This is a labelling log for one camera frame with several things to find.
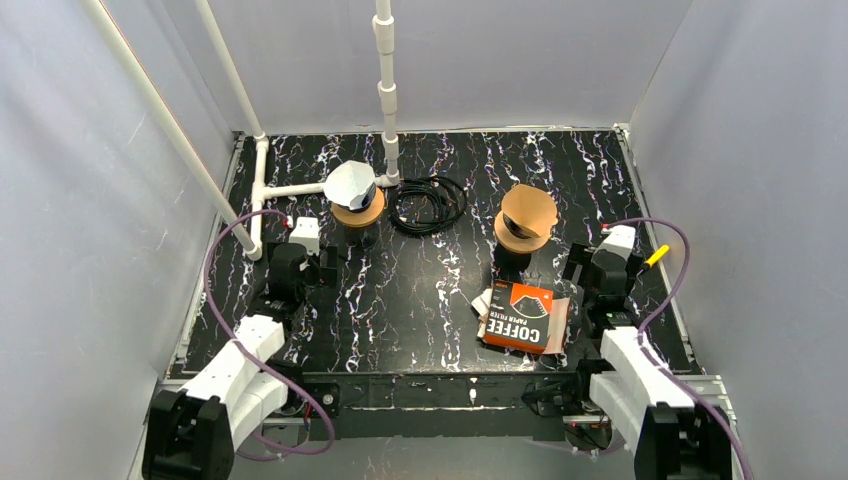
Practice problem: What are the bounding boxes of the orange wooden dripper ring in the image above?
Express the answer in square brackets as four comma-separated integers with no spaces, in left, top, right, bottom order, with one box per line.
[331,188,387,229]

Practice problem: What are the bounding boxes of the brown paper filter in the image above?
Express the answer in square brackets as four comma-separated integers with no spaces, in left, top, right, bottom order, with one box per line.
[501,184,558,238]

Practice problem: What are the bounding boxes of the yellow wooden dripper ring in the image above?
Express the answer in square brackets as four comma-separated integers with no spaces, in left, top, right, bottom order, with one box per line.
[494,211,558,256]

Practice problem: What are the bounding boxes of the white paper coffee filter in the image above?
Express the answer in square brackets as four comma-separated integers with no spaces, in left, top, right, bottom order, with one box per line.
[324,160,376,203]

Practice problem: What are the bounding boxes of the blue plastic dripper cone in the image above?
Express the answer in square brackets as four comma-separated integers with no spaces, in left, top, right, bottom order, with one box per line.
[333,184,378,213]

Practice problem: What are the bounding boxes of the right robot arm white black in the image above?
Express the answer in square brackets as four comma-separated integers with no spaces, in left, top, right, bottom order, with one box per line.
[563,226,734,479]

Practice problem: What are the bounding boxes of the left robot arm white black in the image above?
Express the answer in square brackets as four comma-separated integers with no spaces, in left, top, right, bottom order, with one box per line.
[141,243,339,479]

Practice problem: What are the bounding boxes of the brown paper coffee filters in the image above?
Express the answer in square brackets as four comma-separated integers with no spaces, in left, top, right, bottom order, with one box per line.
[471,286,570,355]

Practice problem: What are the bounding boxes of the black red dripper cup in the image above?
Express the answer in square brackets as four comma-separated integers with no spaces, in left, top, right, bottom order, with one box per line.
[492,245,532,283]

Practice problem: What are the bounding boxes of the orange coffee filter box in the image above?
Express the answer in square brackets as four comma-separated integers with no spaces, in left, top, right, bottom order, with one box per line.
[482,280,554,354]

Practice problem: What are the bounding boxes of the glass carafe with brown collar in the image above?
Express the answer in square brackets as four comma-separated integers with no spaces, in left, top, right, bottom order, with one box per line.
[344,223,380,250]

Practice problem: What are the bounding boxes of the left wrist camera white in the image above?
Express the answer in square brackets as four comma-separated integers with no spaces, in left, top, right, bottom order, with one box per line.
[288,216,320,256]

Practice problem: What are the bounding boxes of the yellow handled screwdriver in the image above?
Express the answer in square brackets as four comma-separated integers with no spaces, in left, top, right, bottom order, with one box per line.
[642,244,670,270]

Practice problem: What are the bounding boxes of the coiled black cables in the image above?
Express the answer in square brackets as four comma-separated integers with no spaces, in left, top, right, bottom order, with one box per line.
[387,174,469,238]

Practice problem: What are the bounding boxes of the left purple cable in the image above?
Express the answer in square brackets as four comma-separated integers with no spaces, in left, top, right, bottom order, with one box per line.
[202,209,337,463]

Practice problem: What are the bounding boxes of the white pvc pipe frame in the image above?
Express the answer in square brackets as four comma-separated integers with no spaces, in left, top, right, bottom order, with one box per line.
[79,0,403,262]

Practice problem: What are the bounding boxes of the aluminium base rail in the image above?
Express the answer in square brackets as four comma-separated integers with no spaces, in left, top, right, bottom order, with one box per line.
[142,374,747,480]

